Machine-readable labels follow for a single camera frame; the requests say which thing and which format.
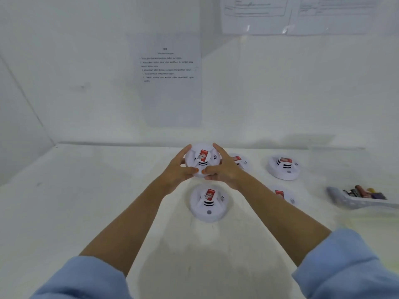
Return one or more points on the pile of assorted batteries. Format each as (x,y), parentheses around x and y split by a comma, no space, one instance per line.
(361,192)

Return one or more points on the person's left forearm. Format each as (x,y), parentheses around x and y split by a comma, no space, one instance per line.
(131,221)

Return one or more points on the person's right thumb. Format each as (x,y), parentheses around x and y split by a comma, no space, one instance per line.
(212,170)

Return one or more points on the printed instruction paper sheet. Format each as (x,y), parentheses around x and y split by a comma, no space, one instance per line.
(168,90)

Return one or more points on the person's left hand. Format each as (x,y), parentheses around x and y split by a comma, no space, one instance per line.
(174,174)

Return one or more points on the white round smoke detector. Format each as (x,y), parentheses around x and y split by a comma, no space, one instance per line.
(243,162)
(283,168)
(202,154)
(286,196)
(209,203)

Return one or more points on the taped paper form sheet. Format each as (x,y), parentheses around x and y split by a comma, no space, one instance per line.
(255,15)
(336,15)

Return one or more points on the light blue left sleeve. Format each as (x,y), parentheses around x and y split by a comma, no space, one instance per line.
(84,280)

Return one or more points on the person's right hand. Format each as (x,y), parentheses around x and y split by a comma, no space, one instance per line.
(229,172)

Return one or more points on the white plastic tray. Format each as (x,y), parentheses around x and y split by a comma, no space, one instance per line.
(346,201)

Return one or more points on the person's right forearm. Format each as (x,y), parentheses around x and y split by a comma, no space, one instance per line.
(274,214)

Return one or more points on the person's left thumb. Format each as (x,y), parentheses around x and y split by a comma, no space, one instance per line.
(190,171)

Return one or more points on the light blue sleeve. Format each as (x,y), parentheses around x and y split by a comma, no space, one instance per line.
(349,264)
(84,280)

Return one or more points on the light blue right sleeve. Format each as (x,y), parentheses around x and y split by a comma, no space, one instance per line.
(349,264)

